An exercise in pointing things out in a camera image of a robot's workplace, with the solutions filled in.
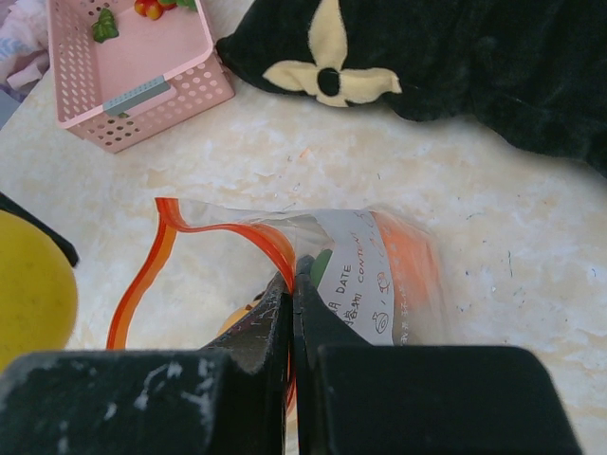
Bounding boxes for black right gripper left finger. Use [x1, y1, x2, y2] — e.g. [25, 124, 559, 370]
[201, 274, 290, 454]

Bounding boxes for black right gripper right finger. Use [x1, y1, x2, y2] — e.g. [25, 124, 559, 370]
[293, 256, 379, 454]

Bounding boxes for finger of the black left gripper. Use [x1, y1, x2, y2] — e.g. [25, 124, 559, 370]
[0, 192, 80, 268]

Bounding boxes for clear zip bag orange zipper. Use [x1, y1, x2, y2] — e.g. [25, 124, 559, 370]
[104, 196, 450, 413]

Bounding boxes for yellow lemon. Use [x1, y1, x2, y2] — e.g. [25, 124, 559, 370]
[1, 211, 78, 369]

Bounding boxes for orange persimmon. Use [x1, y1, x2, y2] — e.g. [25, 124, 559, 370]
[372, 210, 440, 309]

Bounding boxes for pink cloth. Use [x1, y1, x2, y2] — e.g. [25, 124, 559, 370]
[1, 0, 50, 102]

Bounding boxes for pink plastic basket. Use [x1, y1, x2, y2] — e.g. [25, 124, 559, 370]
[46, 0, 234, 153]

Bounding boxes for green loose leaf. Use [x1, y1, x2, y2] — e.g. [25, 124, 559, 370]
[92, 8, 120, 44]

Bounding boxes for red cherry sprig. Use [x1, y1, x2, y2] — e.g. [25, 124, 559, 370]
[134, 0, 197, 21]

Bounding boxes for black pillow cream flowers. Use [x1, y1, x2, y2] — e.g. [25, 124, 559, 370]
[216, 1, 606, 173]

